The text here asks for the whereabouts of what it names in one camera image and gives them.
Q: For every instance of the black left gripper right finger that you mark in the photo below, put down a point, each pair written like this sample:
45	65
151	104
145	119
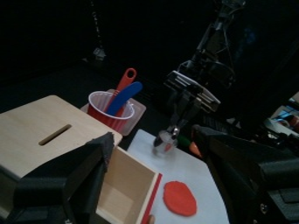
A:
256	180

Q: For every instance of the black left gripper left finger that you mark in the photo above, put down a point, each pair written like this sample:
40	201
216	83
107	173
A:
57	180

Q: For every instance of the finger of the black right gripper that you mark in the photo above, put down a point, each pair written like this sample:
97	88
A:
176	110
191	112

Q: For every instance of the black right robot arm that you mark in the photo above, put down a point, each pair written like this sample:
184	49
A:
221	35

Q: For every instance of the red front wooden drawer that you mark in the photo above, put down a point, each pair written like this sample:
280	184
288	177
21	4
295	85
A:
128	180

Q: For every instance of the flat orange dough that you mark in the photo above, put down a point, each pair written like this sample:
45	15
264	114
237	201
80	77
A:
179	199

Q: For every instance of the translucent square tray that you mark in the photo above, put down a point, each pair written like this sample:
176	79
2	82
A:
136	112

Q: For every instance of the orange green toy vegetable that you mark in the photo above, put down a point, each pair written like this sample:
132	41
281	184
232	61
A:
193	150

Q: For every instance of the blue plastic knife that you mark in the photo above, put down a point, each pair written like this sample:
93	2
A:
123	97

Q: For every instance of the red plastic cup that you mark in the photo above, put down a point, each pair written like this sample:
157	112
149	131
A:
112	118

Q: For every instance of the orange plastic tool with hole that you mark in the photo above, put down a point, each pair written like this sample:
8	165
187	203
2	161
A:
125	80

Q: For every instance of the white cutting board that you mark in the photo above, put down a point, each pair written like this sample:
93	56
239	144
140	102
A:
183	169

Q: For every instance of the light wooden slotted box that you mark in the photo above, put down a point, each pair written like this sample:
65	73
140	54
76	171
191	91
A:
43	119

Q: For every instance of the cluttered background gear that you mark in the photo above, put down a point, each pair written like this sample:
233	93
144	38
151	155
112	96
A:
285	116

